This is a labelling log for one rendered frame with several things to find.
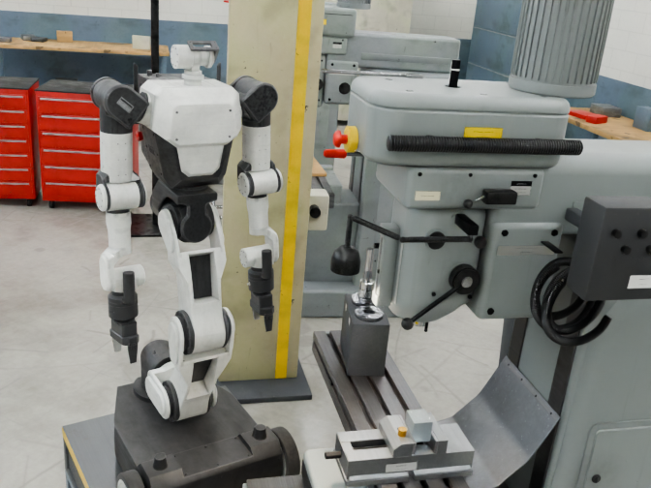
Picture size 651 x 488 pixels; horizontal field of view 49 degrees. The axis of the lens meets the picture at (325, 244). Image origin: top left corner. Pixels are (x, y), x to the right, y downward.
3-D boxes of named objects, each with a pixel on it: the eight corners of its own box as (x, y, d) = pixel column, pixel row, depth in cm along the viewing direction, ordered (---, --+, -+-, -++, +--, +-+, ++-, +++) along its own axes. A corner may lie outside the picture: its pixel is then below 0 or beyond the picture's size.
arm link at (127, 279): (103, 301, 222) (101, 265, 218) (136, 294, 228) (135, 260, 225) (117, 313, 213) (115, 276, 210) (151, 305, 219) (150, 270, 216)
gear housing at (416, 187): (404, 210, 161) (410, 167, 157) (373, 179, 183) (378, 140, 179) (540, 211, 169) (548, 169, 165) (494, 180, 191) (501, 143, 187)
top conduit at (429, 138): (389, 153, 150) (391, 137, 149) (384, 148, 154) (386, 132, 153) (581, 157, 161) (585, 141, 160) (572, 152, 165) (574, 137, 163)
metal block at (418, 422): (411, 442, 187) (414, 423, 185) (403, 428, 192) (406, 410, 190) (430, 441, 188) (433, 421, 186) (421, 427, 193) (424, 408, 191)
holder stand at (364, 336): (346, 376, 231) (352, 320, 223) (339, 342, 251) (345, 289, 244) (384, 377, 232) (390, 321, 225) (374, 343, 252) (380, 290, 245)
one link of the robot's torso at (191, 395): (149, 400, 256) (166, 306, 227) (202, 387, 266) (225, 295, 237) (164, 436, 247) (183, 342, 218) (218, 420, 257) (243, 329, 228)
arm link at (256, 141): (232, 190, 238) (231, 122, 229) (266, 184, 244) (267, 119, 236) (247, 199, 229) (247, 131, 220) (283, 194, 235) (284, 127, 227)
